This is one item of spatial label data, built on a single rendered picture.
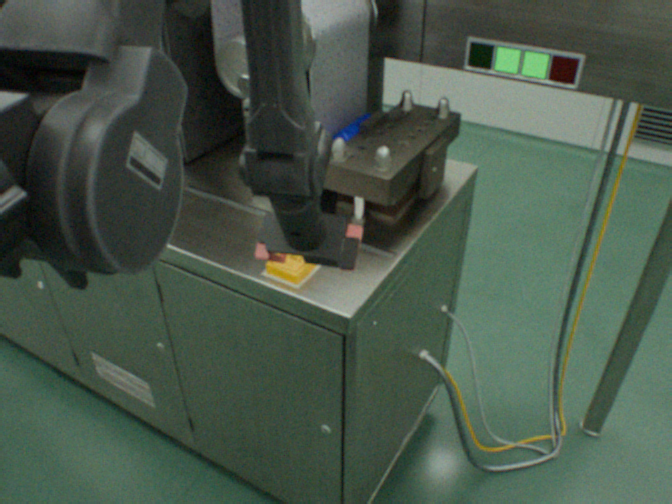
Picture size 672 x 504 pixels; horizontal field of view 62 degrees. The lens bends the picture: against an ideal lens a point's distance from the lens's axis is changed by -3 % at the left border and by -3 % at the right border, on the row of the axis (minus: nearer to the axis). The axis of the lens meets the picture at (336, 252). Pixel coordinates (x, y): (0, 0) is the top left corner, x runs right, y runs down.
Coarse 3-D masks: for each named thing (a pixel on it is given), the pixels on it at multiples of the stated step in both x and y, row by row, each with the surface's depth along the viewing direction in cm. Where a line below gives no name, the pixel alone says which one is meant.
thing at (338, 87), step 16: (352, 48) 121; (320, 64) 112; (336, 64) 118; (352, 64) 123; (320, 80) 114; (336, 80) 120; (352, 80) 126; (320, 96) 116; (336, 96) 122; (352, 96) 128; (320, 112) 118; (336, 112) 124; (352, 112) 130; (336, 128) 126
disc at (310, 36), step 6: (306, 18) 105; (306, 24) 105; (306, 30) 106; (312, 30) 105; (306, 36) 106; (312, 36) 106; (312, 42) 106; (312, 48) 107; (306, 54) 108; (312, 54) 108; (306, 60) 109; (312, 60) 109; (306, 66) 110
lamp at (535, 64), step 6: (528, 54) 118; (534, 54) 118; (540, 54) 117; (546, 54) 116; (528, 60) 119; (534, 60) 118; (540, 60) 118; (546, 60) 117; (528, 66) 119; (534, 66) 119; (540, 66) 118; (546, 66) 117; (522, 72) 121; (528, 72) 120; (534, 72) 119; (540, 72) 119
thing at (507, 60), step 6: (498, 48) 121; (504, 48) 120; (498, 54) 121; (504, 54) 121; (510, 54) 120; (516, 54) 119; (498, 60) 122; (504, 60) 121; (510, 60) 121; (516, 60) 120; (498, 66) 123; (504, 66) 122; (510, 66) 121; (516, 66) 121; (510, 72) 122; (516, 72) 121
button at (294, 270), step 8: (288, 256) 106; (296, 256) 107; (272, 264) 104; (280, 264) 104; (288, 264) 104; (296, 264) 104; (304, 264) 104; (272, 272) 105; (280, 272) 104; (288, 272) 103; (296, 272) 102; (304, 272) 104; (288, 280) 104; (296, 280) 103
